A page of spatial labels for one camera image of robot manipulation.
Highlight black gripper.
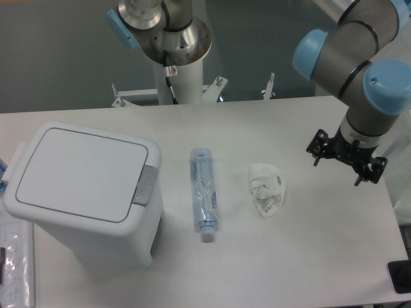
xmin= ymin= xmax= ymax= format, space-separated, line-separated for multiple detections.
xmin=306 ymin=129 xmax=388 ymax=186

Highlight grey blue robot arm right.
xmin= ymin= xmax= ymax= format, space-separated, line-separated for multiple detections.
xmin=292 ymin=1 xmax=410 ymax=169

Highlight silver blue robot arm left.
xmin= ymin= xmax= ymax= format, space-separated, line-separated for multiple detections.
xmin=108 ymin=1 xmax=401 ymax=183

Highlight white trash can lid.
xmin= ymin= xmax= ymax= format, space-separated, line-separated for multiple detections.
xmin=15 ymin=127 xmax=150 ymax=223

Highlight white plastic trash can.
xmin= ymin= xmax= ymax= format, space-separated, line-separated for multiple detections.
xmin=3 ymin=121 xmax=164 ymax=268

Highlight crumpled white paper wrapper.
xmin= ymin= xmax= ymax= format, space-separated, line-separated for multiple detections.
xmin=248 ymin=163 xmax=287 ymax=219

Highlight silver table clamp screw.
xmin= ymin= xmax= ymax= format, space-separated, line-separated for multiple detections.
xmin=261 ymin=72 xmax=276 ymax=100

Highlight black phone at edge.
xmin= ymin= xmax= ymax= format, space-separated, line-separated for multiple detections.
xmin=387 ymin=260 xmax=410 ymax=294

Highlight clear crushed plastic bottle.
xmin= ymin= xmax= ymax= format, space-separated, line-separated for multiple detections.
xmin=189 ymin=148 xmax=219 ymax=243

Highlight grey lid push button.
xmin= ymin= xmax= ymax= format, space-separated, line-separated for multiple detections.
xmin=132 ymin=165 xmax=159 ymax=207

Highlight paper sheet in plastic sleeve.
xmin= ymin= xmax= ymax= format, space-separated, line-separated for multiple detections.
xmin=1 ymin=207 xmax=35 ymax=307

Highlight blue white object left edge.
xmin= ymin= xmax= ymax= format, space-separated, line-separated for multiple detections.
xmin=0 ymin=159 xmax=8 ymax=193

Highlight white clamp bracket frame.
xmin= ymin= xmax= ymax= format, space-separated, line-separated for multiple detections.
xmin=111 ymin=76 xmax=229 ymax=108

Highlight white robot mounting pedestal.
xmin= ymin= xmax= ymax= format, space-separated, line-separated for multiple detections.
xmin=153 ymin=60 xmax=203 ymax=105

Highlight black cable on pedestal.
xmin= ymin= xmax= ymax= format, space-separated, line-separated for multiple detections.
xmin=162 ymin=49 xmax=179 ymax=105

